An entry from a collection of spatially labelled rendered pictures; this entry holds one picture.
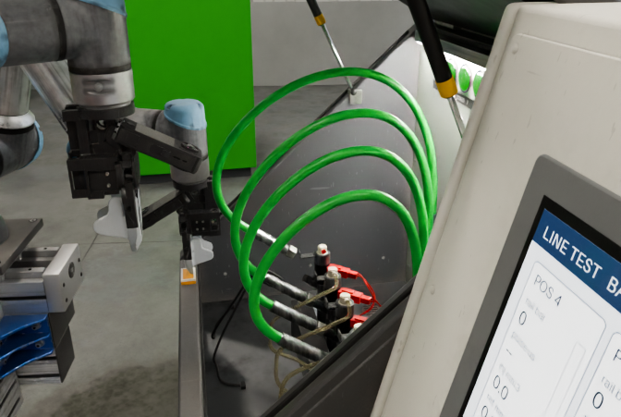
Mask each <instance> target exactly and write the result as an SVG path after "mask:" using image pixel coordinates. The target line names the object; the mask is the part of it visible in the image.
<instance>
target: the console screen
mask: <svg viewBox="0 0 621 417"><path fill-rule="evenodd" d="M439 417H621V196H619V195H617V194H615V193H614V192H612V191H610V190H608V189H607V188H605V187H603V186H602V185H600V184H598V183H596V182H594V181H593V180H591V179H589V178H587V177H585V176H583V175H581V174H580V173H579V172H577V171H575V170H574V169H572V168H570V167H568V166H566V165H564V164H562V163H561V162H559V161H557V160H555V159H553V157H551V156H549V155H547V154H542V155H540V156H539V157H538V158H537V159H536V161H535V163H534V166H533V168H532V170H531V173H530V177H529V180H528V183H527V185H526V188H525V190H524V192H523V195H522V198H521V200H520V203H519V206H518V208H517V212H516V214H515V217H514V220H513V222H512V225H511V227H510V229H509V232H508V234H507V237H506V240H505V244H504V247H503V249H502V251H501V254H500V256H499V259H498V262H497V264H496V267H495V269H494V271H493V276H492V278H491V281H490V284H489V286H488V288H487V290H486V293H485V296H484V298H483V301H482V304H481V307H480V310H479V312H478V315H477V318H476V320H475V323H474V326H473V327H472V330H471V333H470V335H469V340H468V342H467V345H466V347H465V349H464V352H463V354H462V357H461V360H460V362H459V365H458V367H457V371H456V374H455V376H454V379H453V382H452V384H451V386H450V389H449V391H448V394H447V397H446V399H445V402H444V406H443V408H442V411H441V413H440V416H439Z"/></svg>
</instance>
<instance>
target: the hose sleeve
mask: <svg viewBox="0 0 621 417"><path fill-rule="evenodd" d="M254 239H256V240H258V241H260V242H261V243H263V244H265V245H267V246H269V247H271V245H272V244H273V243H274V241H275V240H276V238H275V237H273V236H271V235H269V234H267V233H265V232H263V231H262V230H260V229H259V230H258V232H257V234H256V236H255V238H254ZM288 249H289V245H288V244H287V245H286V246H285V247H284V248H283V249H282V250H281V251H280V252H281V253H283V254H285V253H287V251H288Z"/></svg>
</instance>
